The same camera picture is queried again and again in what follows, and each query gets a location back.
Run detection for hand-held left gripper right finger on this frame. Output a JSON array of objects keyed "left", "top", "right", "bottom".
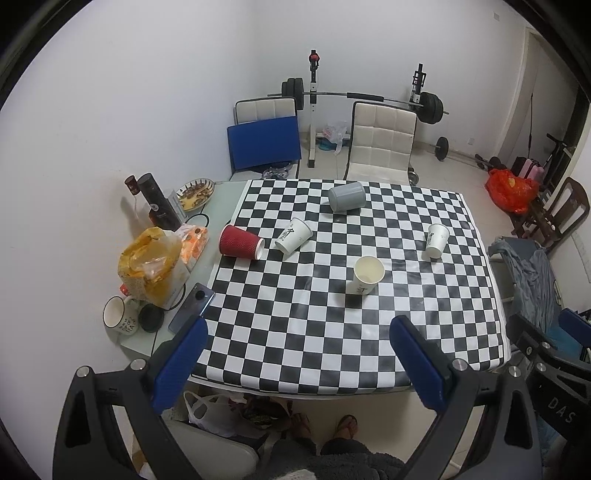
[{"left": 390, "top": 316, "right": 542, "bottom": 480}]

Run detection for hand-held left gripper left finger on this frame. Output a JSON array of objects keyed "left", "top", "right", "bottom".
[{"left": 53, "top": 316, "right": 218, "bottom": 480}]

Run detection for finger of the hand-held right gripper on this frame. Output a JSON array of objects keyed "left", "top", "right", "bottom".
[
  {"left": 560, "top": 307, "right": 591, "bottom": 361},
  {"left": 505, "top": 313, "right": 556, "bottom": 366}
]

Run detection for white paper cup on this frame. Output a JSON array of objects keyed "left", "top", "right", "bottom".
[
  {"left": 424, "top": 223, "right": 450, "bottom": 260},
  {"left": 274, "top": 218, "right": 313, "bottom": 256},
  {"left": 353, "top": 255, "right": 386, "bottom": 296}
]

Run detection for red ribbed paper cup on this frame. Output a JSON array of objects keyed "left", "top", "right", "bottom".
[{"left": 219, "top": 224, "right": 265, "bottom": 261}]

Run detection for grey plastic cup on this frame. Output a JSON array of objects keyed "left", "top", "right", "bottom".
[{"left": 328, "top": 181, "right": 366, "bottom": 213}]

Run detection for black round lid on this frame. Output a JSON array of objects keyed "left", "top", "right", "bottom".
[{"left": 139, "top": 302, "right": 163, "bottom": 333}]

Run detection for white plastic bag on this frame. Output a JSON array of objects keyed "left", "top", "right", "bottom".
[{"left": 184, "top": 391, "right": 246, "bottom": 437}]

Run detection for grey cloth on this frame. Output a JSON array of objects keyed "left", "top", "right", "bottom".
[{"left": 488, "top": 236, "right": 563, "bottom": 334}]

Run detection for dark blue smartphone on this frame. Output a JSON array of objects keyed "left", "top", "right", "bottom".
[{"left": 168, "top": 282, "right": 216, "bottom": 334}]

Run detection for white ceramic mug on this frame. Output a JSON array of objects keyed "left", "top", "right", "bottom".
[{"left": 102, "top": 295, "right": 140, "bottom": 335}]

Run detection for person's sandaled foot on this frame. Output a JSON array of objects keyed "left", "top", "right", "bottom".
[
  {"left": 333, "top": 414, "right": 360, "bottom": 445},
  {"left": 286, "top": 412, "right": 315, "bottom": 445}
]

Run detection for yellow plastic bag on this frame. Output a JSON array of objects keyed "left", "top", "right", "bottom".
[{"left": 117, "top": 226, "right": 191, "bottom": 308}]

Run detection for dark wooden chair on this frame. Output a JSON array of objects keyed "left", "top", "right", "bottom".
[{"left": 510, "top": 178, "right": 591, "bottom": 252}]

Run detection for person's grey fleece pants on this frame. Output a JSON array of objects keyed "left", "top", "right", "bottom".
[{"left": 267, "top": 438, "right": 408, "bottom": 480}]

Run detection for orange snack packet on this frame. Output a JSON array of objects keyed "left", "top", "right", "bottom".
[{"left": 178, "top": 224, "right": 211, "bottom": 271}]

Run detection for black white checkered tablecloth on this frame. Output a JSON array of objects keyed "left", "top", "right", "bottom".
[{"left": 187, "top": 178, "right": 512, "bottom": 398}]

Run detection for red plastic bag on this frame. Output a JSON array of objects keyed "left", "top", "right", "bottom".
[{"left": 485, "top": 168, "right": 540, "bottom": 214}]

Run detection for pink suitcase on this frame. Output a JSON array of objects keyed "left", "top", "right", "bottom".
[{"left": 512, "top": 157, "right": 546, "bottom": 182}]

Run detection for black scooter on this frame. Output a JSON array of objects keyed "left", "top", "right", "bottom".
[{"left": 544, "top": 133, "right": 572, "bottom": 186}]

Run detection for black cylinder tube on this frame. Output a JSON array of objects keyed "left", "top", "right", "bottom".
[{"left": 137, "top": 173, "right": 183, "bottom": 232}]

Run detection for plate of food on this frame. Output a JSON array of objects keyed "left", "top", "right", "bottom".
[{"left": 175, "top": 179, "right": 216, "bottom": 212}]

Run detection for dark wine bottle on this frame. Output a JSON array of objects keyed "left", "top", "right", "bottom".
[{"left": 124, "top": 174, "right": 154, "bottom": 219}]

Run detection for small barbell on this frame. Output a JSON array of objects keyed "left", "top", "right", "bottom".
[{"left": 428, "top": 137, "right": 491, "bottom": 163}]

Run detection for white padded chair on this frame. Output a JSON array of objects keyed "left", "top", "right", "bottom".
[
  {"left": 344, "top": 102, "right": 420, "bottom": 184},
  {"left": 235, "top": 98, "right": 297, "bottom": 126}
]

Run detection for blue chair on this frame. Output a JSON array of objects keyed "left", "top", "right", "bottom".
[{"left": 226, "top": 115, "right": 302, "bottom": 182}]

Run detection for black barbell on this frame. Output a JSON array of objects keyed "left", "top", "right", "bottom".
[{"left": 268, "top": 78, "right": 450, "bottom": 126}]

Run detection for clear plastic bag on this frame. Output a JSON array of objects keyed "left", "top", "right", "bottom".
[{"left": 322, "top": 121, "right": 350, "bottom": 154}]

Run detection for white barbell rack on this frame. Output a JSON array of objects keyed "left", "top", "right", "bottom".
[{"left": 302, "top": 48, "right": 428, "bottom": 169}]

